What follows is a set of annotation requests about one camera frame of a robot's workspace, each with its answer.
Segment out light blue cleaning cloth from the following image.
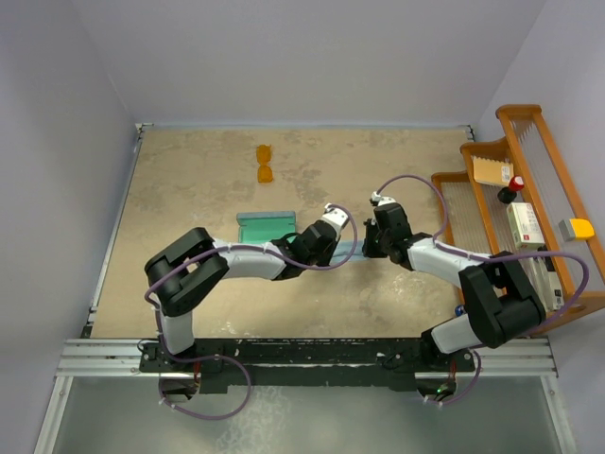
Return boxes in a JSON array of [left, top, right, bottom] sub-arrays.
[[330, 240, 366, 266]]

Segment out blue-grey glasses case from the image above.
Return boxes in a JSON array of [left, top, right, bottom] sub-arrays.
[[236, 211, 296, 244]]

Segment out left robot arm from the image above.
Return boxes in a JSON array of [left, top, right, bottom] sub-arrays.
[[144, 218, 346, 371]]

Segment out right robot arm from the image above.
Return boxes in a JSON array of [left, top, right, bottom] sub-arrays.
[[362, 200, 546, 370]]

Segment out orange sunglasses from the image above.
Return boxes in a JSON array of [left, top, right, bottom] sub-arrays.
[[256, 144, 273, 183]]

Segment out brown cardboard envelope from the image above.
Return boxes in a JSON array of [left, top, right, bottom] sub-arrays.
[[472, 156, 514, 187]]

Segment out red black bottle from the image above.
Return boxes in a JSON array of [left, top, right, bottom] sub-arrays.
[[497, 175, 525, 204]]

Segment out wooden tiered rack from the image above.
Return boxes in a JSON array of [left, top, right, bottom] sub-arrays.
[[431, 104, 604, 326]]

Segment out white red box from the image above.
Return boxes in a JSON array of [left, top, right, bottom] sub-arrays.
[[506, 202, 545, 250]]

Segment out white black stapler device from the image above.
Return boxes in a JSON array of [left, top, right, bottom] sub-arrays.
[[524, 257, 564, 312]]

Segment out yellow grey sponge block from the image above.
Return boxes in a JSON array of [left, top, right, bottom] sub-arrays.
[[559, 218, 596, 242]]

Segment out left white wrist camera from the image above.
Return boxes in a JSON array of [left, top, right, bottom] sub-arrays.
[[320, 203, 350, 236]]

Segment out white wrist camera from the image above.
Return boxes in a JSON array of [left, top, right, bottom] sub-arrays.
[[320, 203, 350, 236], [370, 191, 396, 207]]

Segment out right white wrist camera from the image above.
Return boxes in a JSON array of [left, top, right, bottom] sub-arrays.
[[370, 191, 396, 207]]

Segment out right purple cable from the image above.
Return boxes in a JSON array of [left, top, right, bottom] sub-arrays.
[[372, 174, 591, 408]]

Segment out purple cable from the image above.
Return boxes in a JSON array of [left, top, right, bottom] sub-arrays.
[[372, 174, 591, 408], [144, 202, 358, 420]]

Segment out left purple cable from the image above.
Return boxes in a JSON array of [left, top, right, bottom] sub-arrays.
[[144, 202, 358, 420]]

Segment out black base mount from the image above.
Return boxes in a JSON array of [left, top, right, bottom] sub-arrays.
[[140, 338, 475, 393]]

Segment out aluminium frame rail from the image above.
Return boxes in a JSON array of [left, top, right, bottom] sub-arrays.
[[55, 338, 559, 377]]

